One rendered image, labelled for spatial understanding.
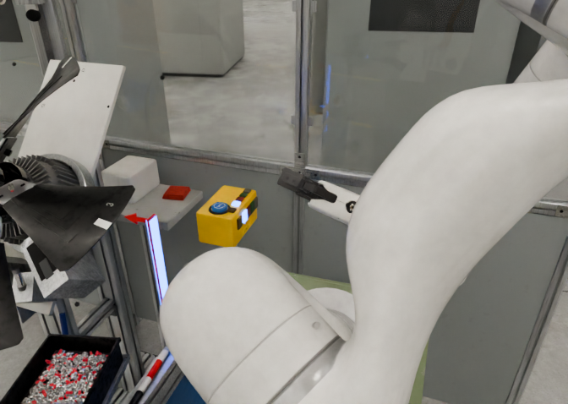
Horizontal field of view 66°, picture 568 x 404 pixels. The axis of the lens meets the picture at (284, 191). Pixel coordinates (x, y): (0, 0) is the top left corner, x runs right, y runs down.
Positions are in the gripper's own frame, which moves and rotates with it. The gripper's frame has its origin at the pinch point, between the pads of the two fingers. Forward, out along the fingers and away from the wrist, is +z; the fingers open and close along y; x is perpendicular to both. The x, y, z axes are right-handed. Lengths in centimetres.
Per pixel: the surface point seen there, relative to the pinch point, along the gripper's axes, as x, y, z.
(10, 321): -51, -3, 44
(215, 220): -14.9, 21.9, 24.0
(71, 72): 2, -8, 53
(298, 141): 16, 59, 30
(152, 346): -92, 110, 77
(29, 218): -28, -9, 45
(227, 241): -18.7, 25.5, 20.4
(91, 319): -66, 45, 64
